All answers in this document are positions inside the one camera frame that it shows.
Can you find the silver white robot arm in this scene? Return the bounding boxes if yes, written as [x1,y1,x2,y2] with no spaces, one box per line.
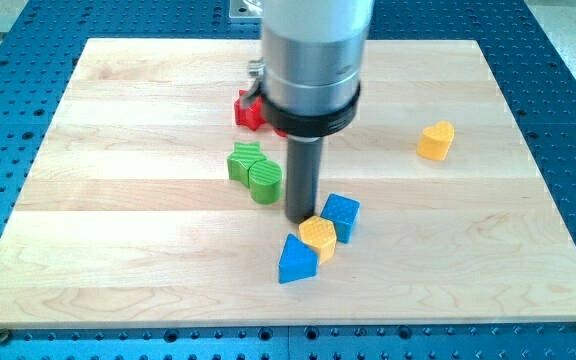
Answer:
[240,0,374,138]

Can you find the blue cube block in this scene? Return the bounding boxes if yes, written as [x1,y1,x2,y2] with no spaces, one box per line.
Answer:
[321,193,360,243]

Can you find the yellow heart block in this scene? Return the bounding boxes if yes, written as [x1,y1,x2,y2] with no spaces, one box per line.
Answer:
[416,121,455,161]

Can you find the green cylinder block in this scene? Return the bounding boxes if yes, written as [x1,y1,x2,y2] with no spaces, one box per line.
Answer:
[249,160,282,204]

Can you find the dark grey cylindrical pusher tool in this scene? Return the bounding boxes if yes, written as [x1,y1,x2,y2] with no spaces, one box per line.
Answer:
[285,135,323,223]

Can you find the green star block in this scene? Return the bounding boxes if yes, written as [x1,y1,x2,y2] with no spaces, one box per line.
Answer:
[227,142,267,188]

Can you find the yellow hexagon block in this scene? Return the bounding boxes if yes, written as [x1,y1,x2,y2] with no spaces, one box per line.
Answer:
[298,216,337,264]

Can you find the red star block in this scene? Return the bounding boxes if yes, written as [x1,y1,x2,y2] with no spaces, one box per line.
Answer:
[233,89,266,131]

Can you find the blue triangle block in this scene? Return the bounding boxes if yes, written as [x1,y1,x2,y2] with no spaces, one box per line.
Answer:
[278,234,319,284]

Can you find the light wooden board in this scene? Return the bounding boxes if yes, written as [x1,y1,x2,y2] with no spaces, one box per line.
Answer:
[0,38,576,329]

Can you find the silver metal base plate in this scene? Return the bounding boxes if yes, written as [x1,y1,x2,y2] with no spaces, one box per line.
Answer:
[229,0,263,19]

